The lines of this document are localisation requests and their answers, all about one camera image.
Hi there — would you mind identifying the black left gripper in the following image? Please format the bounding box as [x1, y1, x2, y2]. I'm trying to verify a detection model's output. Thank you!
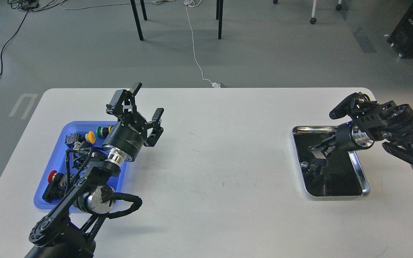
[102, 83, 164, 162]

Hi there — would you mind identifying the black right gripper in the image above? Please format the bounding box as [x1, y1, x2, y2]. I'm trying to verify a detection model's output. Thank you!
[308, 123, 374, 159]

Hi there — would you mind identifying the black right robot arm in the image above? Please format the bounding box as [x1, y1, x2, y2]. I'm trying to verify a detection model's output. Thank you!
[308, 92, 413, 165]

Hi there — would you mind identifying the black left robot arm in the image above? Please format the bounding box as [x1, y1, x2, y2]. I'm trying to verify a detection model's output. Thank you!
[26, 83, 164, 258]

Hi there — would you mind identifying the silver metal tray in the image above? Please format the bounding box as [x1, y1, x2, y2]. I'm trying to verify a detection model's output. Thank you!
[292, 126, 371, 200]

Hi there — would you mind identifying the blue plastic tray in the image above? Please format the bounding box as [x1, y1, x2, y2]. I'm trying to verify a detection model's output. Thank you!
[33, 121, 130, 211]

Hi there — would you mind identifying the red emergency stop button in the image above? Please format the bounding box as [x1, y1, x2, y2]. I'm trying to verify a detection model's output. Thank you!
[42, 170, 67, 204]

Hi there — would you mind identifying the white office chair base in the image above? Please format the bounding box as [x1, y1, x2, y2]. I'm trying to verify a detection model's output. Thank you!
[272, 0, 345, 24]

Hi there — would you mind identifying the green push button switch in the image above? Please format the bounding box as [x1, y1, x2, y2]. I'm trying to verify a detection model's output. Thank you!
[95, 125, 113, 138]

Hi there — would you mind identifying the yellow push button switch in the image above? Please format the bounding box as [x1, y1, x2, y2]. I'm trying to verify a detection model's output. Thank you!
[65, 131, 96, 150]

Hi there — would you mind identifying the white cable on floor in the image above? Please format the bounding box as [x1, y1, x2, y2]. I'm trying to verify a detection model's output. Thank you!
[60, 0, 221, 89]

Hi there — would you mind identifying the black cable on floor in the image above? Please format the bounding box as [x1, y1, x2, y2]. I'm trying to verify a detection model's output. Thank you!
[0, 0, 58, 129]

